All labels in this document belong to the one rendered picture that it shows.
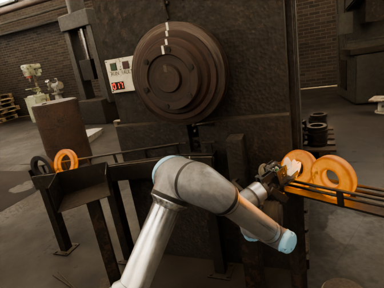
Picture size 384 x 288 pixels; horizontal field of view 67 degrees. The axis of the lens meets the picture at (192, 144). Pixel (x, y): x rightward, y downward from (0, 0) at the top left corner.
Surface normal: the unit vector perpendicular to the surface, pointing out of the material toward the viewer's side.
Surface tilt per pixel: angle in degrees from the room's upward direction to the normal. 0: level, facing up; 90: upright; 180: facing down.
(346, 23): 90
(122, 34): 90
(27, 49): 90
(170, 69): 90
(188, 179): 52
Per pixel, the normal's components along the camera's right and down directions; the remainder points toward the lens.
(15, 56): -0.35, 0.33
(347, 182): -0.83, 0.29
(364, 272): -0.15, -0.94
